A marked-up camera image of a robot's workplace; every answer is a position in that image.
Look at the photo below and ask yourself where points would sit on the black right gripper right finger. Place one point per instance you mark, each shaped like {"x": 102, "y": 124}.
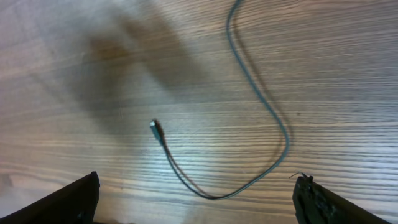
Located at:
{"x": 315, "y": 204}

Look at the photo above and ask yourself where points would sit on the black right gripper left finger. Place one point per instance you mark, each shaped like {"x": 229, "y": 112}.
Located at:
{"x": 74, "y": 203}

